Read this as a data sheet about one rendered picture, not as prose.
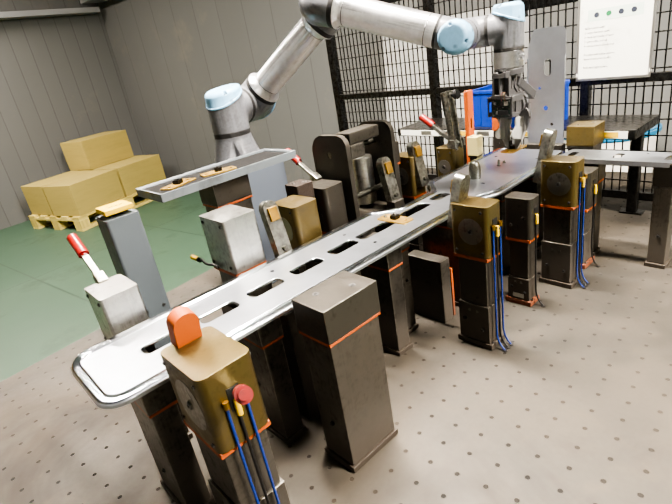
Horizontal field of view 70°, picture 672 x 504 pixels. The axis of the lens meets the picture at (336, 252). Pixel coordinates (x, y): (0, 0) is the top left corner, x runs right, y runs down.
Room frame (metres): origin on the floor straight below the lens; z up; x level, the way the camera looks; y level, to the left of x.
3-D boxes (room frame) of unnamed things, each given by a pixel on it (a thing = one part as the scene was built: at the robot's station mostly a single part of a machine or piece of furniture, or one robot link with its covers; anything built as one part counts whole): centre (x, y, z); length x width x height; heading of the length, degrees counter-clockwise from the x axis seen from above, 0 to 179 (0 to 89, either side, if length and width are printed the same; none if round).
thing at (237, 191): (1.16, 0.24, 0.92); 0.10 x 0.08 x 0.45; 129
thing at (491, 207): (0.94, -0.32, 0.87); 0.12 x 0.07 x 0.35; 39
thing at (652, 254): (1.15, -0.87, 0.84); 0.05 x 0.05 x 0.29; 39
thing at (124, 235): (0.99, 0.44, 0.92); 0.08 x 0.08 x 0.44; 39
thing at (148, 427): (0.65, 0.34, 0.84); 0.12 x 0.05 x 0.29; 39
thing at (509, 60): (1.29, -0.52, 1.29); 0.08 x 0.08 x 0.05
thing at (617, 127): (1.77, -0.72, 1.01); 0.90 x 0.22 x 0.03; 39
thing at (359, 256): (1.03, -0.14, 1.00); 1.38 x 0.22 x 0.02; 129
